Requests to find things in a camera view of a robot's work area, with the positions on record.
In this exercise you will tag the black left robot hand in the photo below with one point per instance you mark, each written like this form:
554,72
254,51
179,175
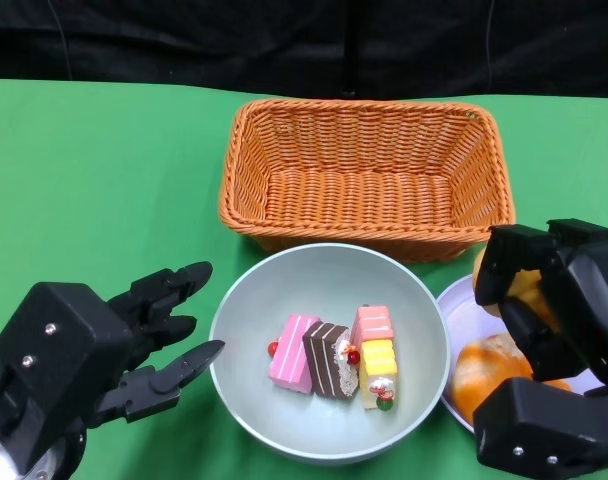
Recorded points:
154,295

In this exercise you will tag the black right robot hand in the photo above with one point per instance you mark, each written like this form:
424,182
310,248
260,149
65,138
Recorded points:
589,300

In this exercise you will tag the oval orange bread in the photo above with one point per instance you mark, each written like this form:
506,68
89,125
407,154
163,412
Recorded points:
529,295

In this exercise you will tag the white-striped orange bread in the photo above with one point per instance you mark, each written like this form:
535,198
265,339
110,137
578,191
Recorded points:
489,370

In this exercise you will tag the magenta pink cake slice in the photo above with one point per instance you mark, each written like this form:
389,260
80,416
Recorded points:
291,355

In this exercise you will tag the pale green bowl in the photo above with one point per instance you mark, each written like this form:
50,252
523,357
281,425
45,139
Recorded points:
309,285

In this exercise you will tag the chocolate brown cake slice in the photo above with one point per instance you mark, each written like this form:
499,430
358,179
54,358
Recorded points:
326,360

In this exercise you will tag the salmon pink cake slice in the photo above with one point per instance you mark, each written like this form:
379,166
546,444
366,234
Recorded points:
374,322

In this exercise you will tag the yellow cake slice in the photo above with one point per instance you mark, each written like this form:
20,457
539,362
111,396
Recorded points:
379,360

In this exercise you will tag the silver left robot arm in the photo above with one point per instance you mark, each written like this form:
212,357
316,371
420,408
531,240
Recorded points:
34,462

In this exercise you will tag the lavender plate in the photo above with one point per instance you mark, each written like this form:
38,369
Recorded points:
464,310

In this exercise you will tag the orange wicker basket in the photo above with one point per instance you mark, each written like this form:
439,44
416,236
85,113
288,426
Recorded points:
364,200

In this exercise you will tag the green table cloth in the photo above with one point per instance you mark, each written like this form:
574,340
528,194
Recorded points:
109,160

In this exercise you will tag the black backdrop curtain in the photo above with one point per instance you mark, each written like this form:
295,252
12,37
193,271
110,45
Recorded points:
184,40

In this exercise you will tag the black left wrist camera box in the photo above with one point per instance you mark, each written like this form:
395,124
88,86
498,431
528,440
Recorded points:
49,350

